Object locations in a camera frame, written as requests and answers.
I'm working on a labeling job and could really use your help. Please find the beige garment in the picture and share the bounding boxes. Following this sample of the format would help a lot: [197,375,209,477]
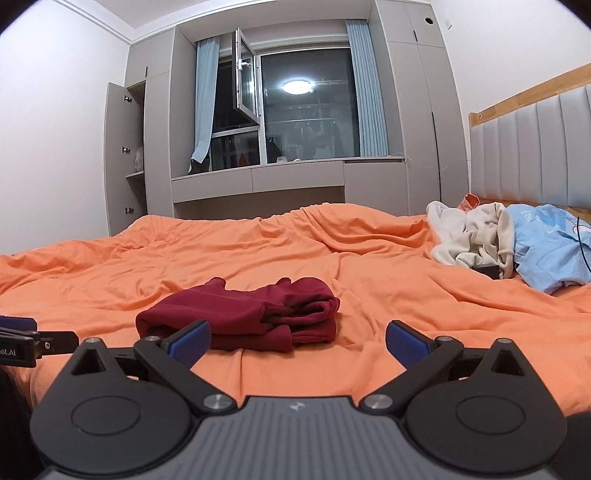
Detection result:
[462,203,515,280]

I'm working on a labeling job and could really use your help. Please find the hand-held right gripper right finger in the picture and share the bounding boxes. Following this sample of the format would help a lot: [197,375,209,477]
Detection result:
[361,319,537,412]

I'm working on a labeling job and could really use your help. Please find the window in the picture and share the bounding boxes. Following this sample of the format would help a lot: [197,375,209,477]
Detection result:
[212,44,363,169]

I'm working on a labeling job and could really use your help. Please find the white garment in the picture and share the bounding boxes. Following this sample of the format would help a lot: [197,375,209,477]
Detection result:
[426,200,485,266]

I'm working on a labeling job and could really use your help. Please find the orange blanket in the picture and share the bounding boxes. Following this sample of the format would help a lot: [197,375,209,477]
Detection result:
[0,202,591,411]

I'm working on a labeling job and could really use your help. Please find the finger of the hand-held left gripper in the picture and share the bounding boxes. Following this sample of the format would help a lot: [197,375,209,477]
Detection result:
[0,315,40,335]
[34,330,80,357]

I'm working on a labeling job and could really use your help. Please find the grey wardrobe door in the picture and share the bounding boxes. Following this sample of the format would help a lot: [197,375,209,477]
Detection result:
[105,82,147,236]

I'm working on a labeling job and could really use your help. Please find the light blue garment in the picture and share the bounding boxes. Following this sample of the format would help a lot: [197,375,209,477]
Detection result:
[505,204,591,295]

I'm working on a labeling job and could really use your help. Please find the grey padded wooden headboard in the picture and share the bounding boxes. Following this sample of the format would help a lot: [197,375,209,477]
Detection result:
[468,62,591,220]

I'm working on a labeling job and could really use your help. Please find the plain light blue curtain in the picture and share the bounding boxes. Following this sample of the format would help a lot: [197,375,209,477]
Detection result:
[189,37,219,174]

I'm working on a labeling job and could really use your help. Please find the grey built-in wardrobe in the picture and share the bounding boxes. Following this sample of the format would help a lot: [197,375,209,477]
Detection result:
[105,0,467,237]

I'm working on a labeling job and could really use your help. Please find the pleated light blue curtain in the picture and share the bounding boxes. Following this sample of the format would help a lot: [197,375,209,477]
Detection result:
[346,18,391,158]

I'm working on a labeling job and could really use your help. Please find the black cable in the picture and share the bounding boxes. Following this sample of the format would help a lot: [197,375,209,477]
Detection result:
[574,216,591,273]

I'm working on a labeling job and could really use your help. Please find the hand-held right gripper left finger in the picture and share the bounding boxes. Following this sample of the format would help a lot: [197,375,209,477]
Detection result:
[55,318,236,415]

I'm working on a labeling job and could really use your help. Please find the dark red long-sleeved shirt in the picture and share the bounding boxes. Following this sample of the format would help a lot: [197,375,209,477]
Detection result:
[135,277,341,354]

